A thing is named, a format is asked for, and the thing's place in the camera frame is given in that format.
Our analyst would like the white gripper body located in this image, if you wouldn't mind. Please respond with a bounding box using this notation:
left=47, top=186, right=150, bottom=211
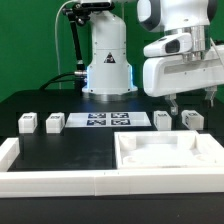
left=143, top=34, right=224, bottom=97

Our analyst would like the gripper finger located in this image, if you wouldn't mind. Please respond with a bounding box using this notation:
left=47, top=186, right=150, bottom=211
left=205, top=87, right=217, bottom=107
left=165, top=94, right=178, bottom=116

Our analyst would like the white square table top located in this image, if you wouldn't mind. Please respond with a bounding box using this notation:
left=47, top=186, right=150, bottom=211
left=114, top=131, right=224, bottom=169

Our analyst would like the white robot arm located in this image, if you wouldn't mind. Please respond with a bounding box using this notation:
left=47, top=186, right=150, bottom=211
left=80, top=0, right=224, bottom=103

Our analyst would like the white U-shaped obstacle fence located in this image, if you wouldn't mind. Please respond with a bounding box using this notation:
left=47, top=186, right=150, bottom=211
left=0, top=138, right=224, bottom=198

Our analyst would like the white AprilTag base sheet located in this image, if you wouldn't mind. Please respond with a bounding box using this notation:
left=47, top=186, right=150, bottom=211
left=66, top=112, right=151, bottom=128

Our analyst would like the black cable bundle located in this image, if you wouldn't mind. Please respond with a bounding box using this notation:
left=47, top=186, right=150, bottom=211
left=39, top=71, right=88, bottom=92

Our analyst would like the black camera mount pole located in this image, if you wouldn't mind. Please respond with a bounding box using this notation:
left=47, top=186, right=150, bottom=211
left=62, top=6, right=87, bottom=78

